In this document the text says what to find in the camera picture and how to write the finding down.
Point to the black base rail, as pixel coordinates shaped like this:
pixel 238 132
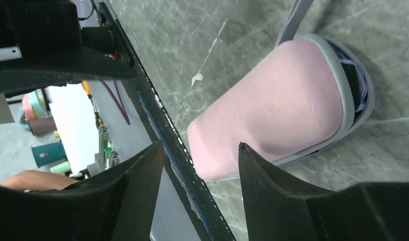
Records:
pixel 185 209

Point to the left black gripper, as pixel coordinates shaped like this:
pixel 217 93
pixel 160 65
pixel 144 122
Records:
pixel 40 46

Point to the pink umbrella case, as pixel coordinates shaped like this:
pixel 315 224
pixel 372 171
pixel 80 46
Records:
pixel 295 103

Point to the person's forearm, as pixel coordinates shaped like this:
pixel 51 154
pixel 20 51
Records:
pixel 38 181

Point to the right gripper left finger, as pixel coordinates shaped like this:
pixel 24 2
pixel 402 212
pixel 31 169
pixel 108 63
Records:
pixel 116 204

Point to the lilac umbrella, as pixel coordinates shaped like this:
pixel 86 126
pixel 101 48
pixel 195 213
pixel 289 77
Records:
pixel 356 79

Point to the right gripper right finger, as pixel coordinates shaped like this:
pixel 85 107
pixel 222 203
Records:
pixel 279 206

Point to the aluminium frame profile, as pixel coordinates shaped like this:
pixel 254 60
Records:
pixel 107 155

